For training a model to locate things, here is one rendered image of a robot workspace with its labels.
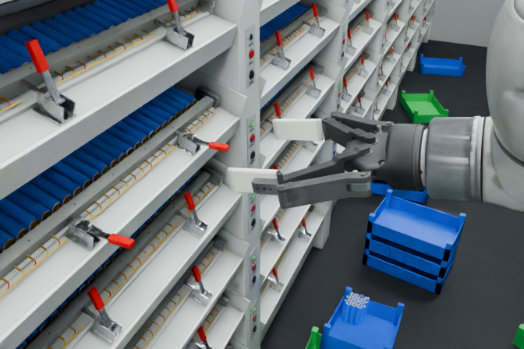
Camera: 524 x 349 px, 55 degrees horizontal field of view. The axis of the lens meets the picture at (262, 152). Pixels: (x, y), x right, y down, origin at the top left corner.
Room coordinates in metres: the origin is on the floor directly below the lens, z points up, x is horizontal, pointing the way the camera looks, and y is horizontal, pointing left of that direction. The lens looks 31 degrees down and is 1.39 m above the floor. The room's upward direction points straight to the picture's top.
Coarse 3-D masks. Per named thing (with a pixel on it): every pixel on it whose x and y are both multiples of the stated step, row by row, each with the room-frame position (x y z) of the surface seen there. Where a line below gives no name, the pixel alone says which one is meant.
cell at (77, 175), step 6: (60, 162) 0.63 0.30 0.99; (54, 168) 0.62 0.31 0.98; (60, 168) 0.62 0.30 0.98; (66, 168) 0.62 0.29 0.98; (72, 168) 0.63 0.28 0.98; (66, 174) 0.61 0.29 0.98; (72, 174) 0.61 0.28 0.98; (78, 174) 0.62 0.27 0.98; (72, 180) 0.61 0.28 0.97; (78, 180) 0.61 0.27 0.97; (84, 180) 0.61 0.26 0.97
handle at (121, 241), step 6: (90, 228) 0.52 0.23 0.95; (90, 234) 0.51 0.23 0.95; (96, 234) 0.51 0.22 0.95; (102, 234) 0.51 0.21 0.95; (108, 234) 0.51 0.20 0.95; (114, 234) 0.51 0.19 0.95; (108, 240) 0.50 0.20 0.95; (114, 240) 0.50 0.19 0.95; (120, 240) 0.50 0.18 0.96; (126, 240) 0.50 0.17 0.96; (132, 240) 0.49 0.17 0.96; (126, 246) 0.49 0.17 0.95; (132, 246) 0.49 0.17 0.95
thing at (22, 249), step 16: (192, 112) 0.84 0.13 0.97; (176, 128) 0.78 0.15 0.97; (144, 144) 0.71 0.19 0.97; (160, 144) 0.73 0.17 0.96; (128, 160) 0.67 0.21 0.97; (144, 160) 0.69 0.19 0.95; (160, 160) 0.70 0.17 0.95; (112, 176) 0.62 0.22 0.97; (80, 192) 0.58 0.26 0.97; (96, 192) 0.58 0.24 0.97; (64, 208) 0.54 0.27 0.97; (80, 208) 0.55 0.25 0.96; (48, 224) 0.51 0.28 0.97; (64, 224) 0.53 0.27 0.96; (32, 240) 0.48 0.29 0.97; (48, 240) 0.50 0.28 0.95; (0, 256) 0.45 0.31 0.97; (16, 256) 0.45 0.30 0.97; (0, 272) 0.43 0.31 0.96
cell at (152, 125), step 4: (132, 112) 0.80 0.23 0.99; (136, 112) 0.80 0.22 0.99; (132, 116) 0.79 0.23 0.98; (136, 116) 0.79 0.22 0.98; (140, 116) 0.79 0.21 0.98; (144, 116) 0.79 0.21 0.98; (136, 120) 0.79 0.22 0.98; (140, 120) 0.78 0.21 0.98; (144, 120) 0.78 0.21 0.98; (148, 120) 0.79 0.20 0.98; (144, 124) 0.78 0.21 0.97; (148, 124) 0.78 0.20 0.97; (152, 124) 0.78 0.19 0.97; (156, 124) 0.78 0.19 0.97; (152, 128) 0.77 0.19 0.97; (156, 128) 0.77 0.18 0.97; (156, 132) 0.78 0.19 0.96
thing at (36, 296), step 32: (224, 96) 0.91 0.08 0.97; (224, 128) 0.85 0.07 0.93; (192, 160) 0.74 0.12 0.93; (128, 192) 0.63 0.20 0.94; (160, 192) 0.64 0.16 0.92; (96, 224) 0.55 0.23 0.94; (128, 224) 0.57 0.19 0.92; (64, 256) 0.49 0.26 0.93; (96, 256) 0.51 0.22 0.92; (32, 288) 0.43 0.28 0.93; (64, 288) 0.45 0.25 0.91; (0, 320) 0.39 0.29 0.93; (32, 320) 0.41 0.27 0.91
